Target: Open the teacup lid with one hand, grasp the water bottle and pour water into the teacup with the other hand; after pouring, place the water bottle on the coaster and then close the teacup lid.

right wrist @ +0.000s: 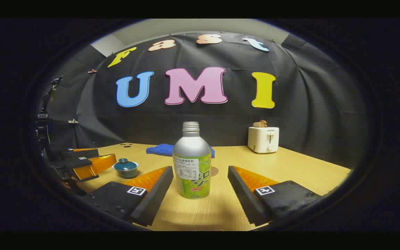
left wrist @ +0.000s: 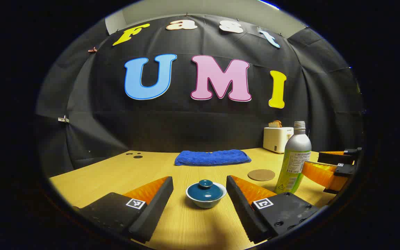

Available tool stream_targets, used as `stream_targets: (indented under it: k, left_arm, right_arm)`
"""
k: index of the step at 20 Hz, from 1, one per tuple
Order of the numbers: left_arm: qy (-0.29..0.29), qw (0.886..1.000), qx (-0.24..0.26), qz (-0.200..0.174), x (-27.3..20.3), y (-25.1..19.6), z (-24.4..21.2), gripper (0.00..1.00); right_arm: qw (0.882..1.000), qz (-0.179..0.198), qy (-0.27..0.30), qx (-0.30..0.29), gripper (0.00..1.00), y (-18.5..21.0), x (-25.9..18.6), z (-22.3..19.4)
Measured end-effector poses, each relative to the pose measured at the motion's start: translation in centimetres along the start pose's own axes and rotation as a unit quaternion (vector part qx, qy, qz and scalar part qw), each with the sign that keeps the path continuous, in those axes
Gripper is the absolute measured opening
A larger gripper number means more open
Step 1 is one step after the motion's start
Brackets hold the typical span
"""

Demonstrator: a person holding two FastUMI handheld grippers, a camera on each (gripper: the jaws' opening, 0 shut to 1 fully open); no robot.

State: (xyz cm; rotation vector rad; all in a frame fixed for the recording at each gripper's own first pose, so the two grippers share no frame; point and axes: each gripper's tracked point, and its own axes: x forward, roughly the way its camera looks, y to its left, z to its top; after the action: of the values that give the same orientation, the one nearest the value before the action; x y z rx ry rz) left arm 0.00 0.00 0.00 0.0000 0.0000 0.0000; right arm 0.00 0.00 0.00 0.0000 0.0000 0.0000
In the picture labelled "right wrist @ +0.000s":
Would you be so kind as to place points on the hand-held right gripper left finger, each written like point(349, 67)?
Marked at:
point(158, 194)

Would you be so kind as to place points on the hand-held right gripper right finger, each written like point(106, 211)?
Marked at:
point(243, 198)

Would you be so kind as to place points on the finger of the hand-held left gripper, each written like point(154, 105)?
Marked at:
point(99, 164)
point(83, 153)

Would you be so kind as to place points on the teal white teacup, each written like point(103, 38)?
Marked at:
point(126, 173)

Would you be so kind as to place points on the round brown coaster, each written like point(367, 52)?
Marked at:
point(214, 171)

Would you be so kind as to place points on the silver green water bottle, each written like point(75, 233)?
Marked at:
point(191, 156)

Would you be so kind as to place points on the silver clip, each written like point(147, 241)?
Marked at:
point(72, 121)

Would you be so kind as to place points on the blue cloth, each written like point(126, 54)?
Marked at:
point(160, 150)

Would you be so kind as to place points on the white toaster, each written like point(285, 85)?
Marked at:
point(263, 139)

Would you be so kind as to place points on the bread slice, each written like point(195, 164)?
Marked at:
point(260, 123)

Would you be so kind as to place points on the black backdrop cloth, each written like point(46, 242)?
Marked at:
point(307, 104)

